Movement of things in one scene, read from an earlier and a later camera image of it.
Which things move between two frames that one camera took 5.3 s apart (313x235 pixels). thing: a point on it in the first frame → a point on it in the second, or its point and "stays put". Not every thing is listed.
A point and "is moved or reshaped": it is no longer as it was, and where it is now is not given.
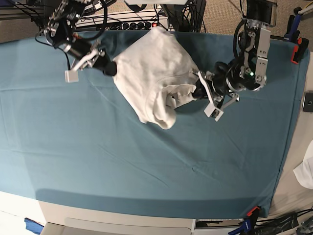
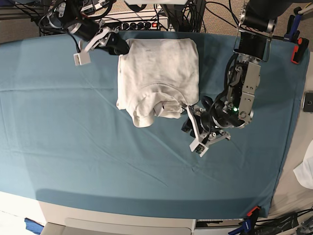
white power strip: (139, 20) stays put
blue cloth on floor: (33, 226) stays put
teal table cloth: (84, 142) stays put
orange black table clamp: (254, 213) stays put
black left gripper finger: (107, 67) → (116, 45)
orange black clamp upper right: (299, 50) stays put
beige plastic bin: (104, 223) stays put
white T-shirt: (155, 75) is moved or reshaped
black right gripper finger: (200, 92) → (187, 126)
